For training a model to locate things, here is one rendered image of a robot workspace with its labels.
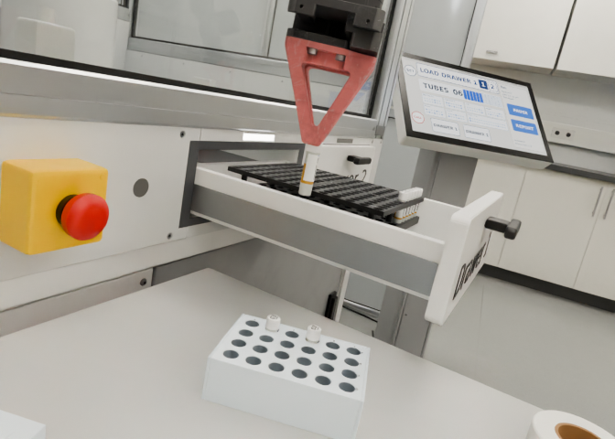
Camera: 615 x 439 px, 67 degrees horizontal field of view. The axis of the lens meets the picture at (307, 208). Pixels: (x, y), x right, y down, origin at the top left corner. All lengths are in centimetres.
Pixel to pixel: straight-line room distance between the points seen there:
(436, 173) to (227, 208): 102
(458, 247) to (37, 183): 36
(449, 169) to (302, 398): 123
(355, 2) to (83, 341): 36
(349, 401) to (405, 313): 128
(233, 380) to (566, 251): 337
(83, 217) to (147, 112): 16
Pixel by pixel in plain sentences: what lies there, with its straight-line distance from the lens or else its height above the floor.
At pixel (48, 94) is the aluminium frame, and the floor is 97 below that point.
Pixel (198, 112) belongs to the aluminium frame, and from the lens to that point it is 59.
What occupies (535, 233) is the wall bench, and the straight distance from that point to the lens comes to 361.
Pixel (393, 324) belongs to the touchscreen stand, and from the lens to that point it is 165.
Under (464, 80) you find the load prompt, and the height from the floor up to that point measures 115.
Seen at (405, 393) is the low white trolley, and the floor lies 76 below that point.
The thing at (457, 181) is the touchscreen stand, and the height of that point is 84.
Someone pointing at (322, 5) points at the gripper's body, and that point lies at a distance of 33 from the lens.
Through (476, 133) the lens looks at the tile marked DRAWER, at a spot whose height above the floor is 100.
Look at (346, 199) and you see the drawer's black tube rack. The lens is 55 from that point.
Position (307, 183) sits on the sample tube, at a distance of 38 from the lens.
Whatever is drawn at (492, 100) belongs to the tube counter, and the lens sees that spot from 160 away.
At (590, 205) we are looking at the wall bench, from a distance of 362.
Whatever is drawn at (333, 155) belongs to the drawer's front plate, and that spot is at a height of 91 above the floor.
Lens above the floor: 100
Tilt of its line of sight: 13 degrees down
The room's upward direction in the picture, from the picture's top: 11 degrees clockwise
